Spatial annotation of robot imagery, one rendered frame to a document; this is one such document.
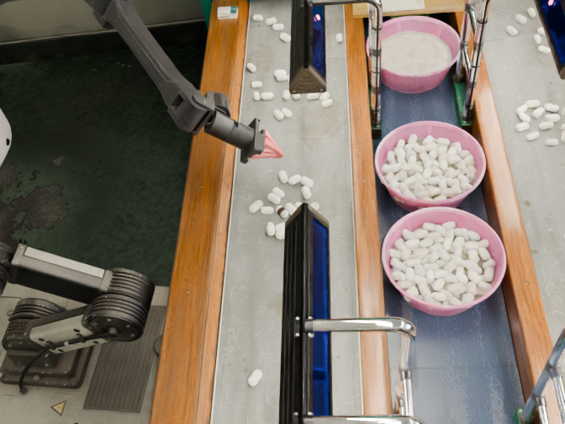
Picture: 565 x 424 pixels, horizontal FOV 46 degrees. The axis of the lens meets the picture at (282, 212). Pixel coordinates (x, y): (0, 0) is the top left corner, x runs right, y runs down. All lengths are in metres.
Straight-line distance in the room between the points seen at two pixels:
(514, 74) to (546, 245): 0.57
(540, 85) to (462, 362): 0.83
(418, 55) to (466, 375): 0.96
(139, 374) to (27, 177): 1.44
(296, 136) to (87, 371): 0.81
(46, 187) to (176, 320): 1.55
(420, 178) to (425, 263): 0.24
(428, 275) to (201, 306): 0.50
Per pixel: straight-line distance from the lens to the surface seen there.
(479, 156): 1.73
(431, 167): 1.71
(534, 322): 1.47
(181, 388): 1.41
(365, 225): 1.56
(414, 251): 1.57
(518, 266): 1.54
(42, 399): 1.84
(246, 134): 1.58
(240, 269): 1.55
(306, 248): 1.11
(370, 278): 1.48
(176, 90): 1.55
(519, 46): 2.08
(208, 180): 1.69
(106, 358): 1.83
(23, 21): 3.46
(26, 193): 2.95
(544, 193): 1.70
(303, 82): 1.43
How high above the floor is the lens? 2.02
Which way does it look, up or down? 52 degrees down
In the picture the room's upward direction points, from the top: 9 degrees counter-clockwise
